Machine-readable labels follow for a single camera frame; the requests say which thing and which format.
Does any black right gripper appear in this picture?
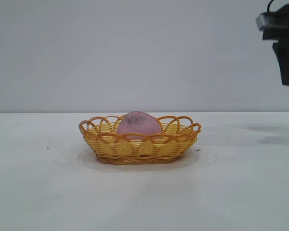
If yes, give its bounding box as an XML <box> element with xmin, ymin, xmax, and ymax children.
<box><xmin>262</xmin><ymin>0</ymin><xmax>289</xmax><ymax>86</ymax></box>

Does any pink peach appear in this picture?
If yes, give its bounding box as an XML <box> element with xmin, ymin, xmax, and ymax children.
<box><xmin>116</xmin><ymin>110</ymin><xmax>162</xmax><ymax>141</ymax></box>

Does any yellow woven wicker basket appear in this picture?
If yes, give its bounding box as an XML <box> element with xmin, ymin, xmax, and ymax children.
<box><xmin>78</xmin><ymin>115</ymin><xmax>202</xmax><ymax>166</ymax></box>

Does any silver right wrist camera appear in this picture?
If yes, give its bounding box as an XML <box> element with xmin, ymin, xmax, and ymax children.
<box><xmin>255</xmin><ymin>12</ymin><xmax>276</xmax><ymax>31</ymax></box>

